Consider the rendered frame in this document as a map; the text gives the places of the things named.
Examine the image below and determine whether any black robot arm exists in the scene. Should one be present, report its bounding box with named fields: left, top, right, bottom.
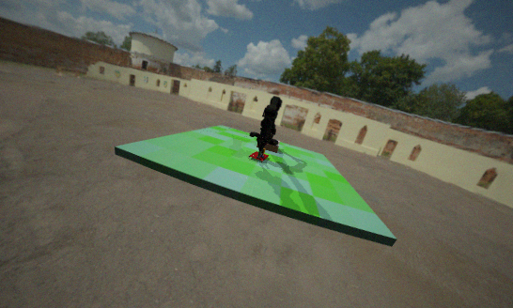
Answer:
left=260, top=96, right=282, bottom=139

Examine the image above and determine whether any red circuit board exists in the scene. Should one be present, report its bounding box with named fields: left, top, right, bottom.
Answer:
left=249, top=148, right=269, bottom=163

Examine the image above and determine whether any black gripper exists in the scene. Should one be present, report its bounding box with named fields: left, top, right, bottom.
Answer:
left=249, top=128, right=278, bottom=151

